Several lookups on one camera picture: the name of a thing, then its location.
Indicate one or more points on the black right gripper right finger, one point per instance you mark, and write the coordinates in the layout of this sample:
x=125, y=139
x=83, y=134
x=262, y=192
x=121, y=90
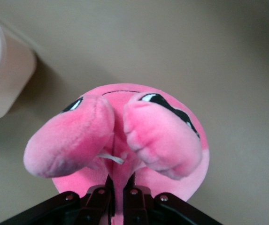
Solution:
x=135, y=206

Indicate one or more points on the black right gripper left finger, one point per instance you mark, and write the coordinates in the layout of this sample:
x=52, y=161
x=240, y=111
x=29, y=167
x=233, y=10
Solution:
x=100, y=204

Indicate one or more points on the pink plush toy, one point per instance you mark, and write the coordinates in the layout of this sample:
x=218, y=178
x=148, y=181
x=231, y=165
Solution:
x=148, y=131

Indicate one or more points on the translucent pink plastic box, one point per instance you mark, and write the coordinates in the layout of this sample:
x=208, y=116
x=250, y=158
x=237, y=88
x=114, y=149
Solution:
x=12, y=77

